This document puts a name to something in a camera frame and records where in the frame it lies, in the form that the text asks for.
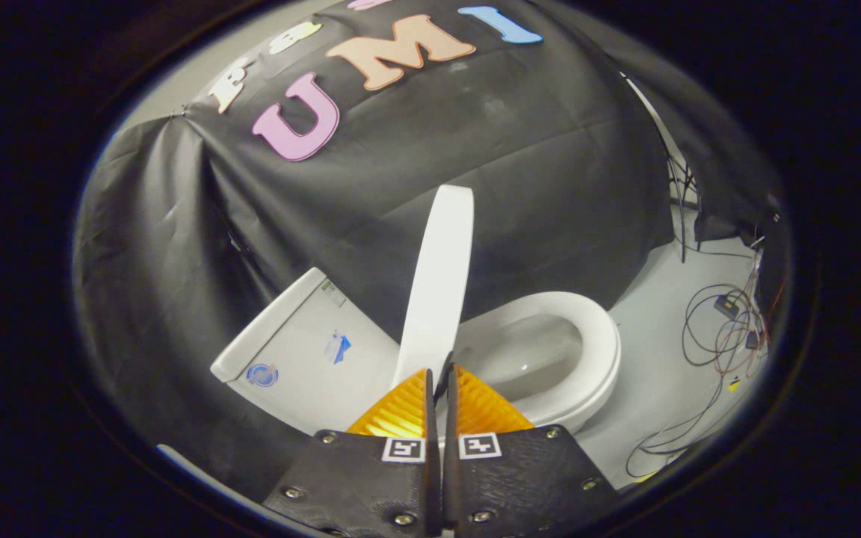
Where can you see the black backdrop cloth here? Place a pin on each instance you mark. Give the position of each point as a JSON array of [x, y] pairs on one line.
[[513, 149]]

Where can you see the small black adapter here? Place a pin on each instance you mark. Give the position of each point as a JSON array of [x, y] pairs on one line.
[[726, 305], [752, 340]]

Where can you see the white toilet lid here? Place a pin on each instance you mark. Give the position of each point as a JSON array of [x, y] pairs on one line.
[[438, 284]]

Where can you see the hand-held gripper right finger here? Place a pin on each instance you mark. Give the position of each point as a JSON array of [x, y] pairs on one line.
[[451, 478]]

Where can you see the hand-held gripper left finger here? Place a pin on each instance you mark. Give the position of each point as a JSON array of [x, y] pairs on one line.
[[432, 478]]

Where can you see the white ceramic toilet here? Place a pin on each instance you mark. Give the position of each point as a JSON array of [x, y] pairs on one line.
[[296, 373]]

